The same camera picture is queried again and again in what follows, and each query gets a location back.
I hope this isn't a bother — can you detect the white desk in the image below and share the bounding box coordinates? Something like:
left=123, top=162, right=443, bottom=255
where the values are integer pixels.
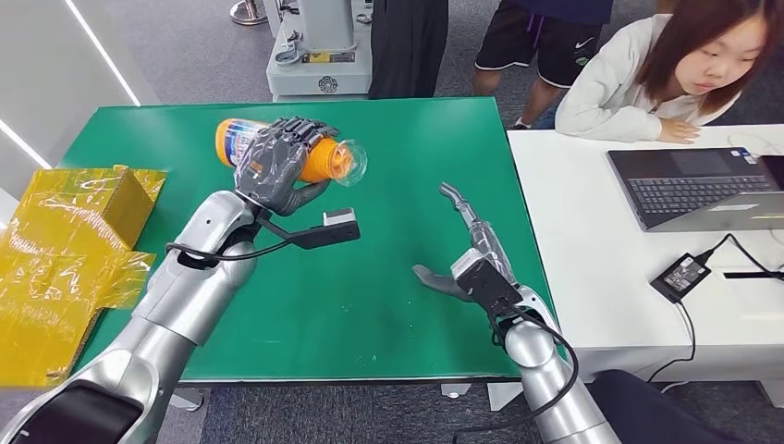
left=507, top=124, right=784, bottom=409

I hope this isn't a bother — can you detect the person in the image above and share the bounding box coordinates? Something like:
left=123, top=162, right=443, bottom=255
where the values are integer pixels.
left=472, top=0, right=615, bottom=131
left=367, top=0, right=450, bottom=101
left=554, top=0, right=784, bottom=145

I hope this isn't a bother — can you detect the orange bottle with clear cap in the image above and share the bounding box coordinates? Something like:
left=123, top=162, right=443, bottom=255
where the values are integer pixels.
left=214, top=117, right=369, bottom=187

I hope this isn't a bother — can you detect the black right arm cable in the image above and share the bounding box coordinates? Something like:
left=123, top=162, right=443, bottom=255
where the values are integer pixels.
left=453, top=306, right=580, bottom=444

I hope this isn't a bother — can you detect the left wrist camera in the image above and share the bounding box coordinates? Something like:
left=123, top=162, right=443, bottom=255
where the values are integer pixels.
left=260, top=206, right=362, bottom=252

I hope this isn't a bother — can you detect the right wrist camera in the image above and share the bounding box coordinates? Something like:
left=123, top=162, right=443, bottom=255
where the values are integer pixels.
left=449, top=248, right=523, bottom=318

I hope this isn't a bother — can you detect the dark grey laptop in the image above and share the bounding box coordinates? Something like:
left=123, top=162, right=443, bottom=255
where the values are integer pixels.
left=606, top=145, right=784, bottom=234

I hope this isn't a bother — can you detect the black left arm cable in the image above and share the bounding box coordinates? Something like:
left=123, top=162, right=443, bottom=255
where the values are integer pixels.
left=165, top=235, right=295, bottom=271

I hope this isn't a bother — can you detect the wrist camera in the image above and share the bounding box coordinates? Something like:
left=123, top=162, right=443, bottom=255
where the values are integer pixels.
left=449, top=248, right=523, bottom=318
left=260, top=206, right=362, bottom=252

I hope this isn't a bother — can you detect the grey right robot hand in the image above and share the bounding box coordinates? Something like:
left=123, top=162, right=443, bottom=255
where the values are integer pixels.
left=411, top=181, right=521, bottom=304

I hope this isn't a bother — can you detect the black mains cable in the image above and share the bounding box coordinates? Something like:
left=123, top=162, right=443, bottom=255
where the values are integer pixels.
left=645, top=300, right=698, bottom=384

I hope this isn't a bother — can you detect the yellow cardboard box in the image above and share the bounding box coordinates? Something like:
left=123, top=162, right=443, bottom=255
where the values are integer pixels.
left=0, top=164, right=167, bottom=389

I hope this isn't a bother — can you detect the black adapter output cable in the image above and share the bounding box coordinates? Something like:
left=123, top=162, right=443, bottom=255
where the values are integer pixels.
left=698, top=232, right=784, bottom=274

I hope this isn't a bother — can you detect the black power adapter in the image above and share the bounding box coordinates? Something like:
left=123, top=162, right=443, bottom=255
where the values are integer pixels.
left=649, top=253, right=713, bottom=304

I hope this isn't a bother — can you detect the grey robot stand base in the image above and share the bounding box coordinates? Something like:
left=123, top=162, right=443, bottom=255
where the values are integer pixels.
left=266, top=0, right=374, bottom=103

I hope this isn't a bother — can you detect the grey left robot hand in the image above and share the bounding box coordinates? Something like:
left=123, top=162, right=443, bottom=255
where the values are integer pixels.
left=232, top=116, right=341, bottom=217

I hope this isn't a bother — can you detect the green topped table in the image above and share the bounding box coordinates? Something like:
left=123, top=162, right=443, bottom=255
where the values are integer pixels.
left=57, top=96, right=556, bottom=413

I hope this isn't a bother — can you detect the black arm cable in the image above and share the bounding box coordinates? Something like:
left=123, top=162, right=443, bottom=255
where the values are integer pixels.
left=165, top=235, right=295, bottom=271
left=453, top=306, right=580, bottom=444

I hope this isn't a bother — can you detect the metal stanchion base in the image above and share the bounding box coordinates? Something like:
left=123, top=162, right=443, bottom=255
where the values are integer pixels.
left=229, top=0, right=269, bottom=27

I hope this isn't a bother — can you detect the dark blue chair seat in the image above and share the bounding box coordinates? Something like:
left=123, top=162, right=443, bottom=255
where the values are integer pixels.
left=587, top=369, right=745, bottom=444

